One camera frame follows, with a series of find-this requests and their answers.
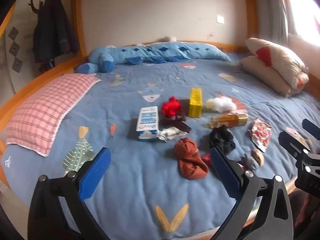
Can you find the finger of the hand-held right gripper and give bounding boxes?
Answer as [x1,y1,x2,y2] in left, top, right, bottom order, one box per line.
[302,119,320,140]
[278,131,313,161]

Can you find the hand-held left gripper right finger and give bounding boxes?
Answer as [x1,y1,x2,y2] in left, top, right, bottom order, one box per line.
[209,147,294,240]

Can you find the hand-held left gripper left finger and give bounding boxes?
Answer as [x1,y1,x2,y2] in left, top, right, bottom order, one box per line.
[27,147,112,240]

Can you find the red snack wrapper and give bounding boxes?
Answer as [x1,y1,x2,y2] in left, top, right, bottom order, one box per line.
[248,117,273,153]

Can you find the silver foil wrapper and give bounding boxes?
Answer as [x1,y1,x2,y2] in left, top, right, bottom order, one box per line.
[156,127,184,142]

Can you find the small red cloth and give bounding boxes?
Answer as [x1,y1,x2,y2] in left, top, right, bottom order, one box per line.
[201,154,213,167]

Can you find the grey and tan sock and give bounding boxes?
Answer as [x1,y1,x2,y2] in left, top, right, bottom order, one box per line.
[241,149,265,170]

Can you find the black cloth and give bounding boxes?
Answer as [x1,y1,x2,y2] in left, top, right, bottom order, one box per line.
[209,125,236,155]

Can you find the brown sock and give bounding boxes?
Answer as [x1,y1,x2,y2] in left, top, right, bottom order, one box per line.
[174,137,209,180]

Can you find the amber bottle with gold cap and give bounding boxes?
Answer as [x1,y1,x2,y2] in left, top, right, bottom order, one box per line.
[209,113,249,128]

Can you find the white cotton fluff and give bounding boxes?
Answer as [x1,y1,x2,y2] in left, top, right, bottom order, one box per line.
[205,96,237,113]

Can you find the dark maroon cloth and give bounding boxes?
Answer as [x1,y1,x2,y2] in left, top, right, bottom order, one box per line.
[160,114,192,133]

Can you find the blue and white milk carton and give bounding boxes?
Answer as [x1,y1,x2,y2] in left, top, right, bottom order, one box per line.
[136,106,160,140]

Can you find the yellow carton box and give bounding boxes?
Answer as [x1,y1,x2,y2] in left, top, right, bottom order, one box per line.
[188,87,203,118]

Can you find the folded cream quilt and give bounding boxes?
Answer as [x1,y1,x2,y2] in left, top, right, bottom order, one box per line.
[240,37,310,98]

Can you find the pink plaid pillow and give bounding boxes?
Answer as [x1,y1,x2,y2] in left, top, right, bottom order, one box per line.
[5,74,102,157]

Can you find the red yarn bundle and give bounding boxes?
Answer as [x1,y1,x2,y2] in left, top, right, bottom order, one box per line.
[161,96,181,117]

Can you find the bright window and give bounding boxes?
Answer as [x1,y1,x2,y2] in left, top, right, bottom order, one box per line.
[287,0,320,38]

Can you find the grey curtain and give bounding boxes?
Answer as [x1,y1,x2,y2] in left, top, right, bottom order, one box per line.
[255,0,298,40]

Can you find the blue crocodile plush toy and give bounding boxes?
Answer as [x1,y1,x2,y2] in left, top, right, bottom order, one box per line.
[75,42,232,75]

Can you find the dark hanging jackets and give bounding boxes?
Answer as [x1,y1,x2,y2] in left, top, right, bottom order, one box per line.
[32,0,80,64]

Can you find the dark coat hook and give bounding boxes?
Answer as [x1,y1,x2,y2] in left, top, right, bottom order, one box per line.
[28,0,45,14]

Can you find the grey diamond wall hook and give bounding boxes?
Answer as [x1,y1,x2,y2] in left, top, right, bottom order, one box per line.
[8,27,20,40]
[9,42,21,55]
[12,58,23,72]

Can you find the wooden bed frame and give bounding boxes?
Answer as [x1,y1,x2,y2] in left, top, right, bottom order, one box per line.
[0,0,320,240]

